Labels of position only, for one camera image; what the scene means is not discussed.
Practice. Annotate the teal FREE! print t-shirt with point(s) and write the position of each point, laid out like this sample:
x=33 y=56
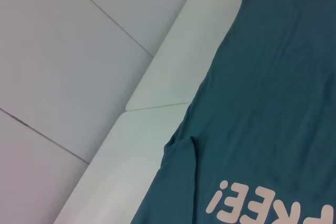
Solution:
x=262 y=90

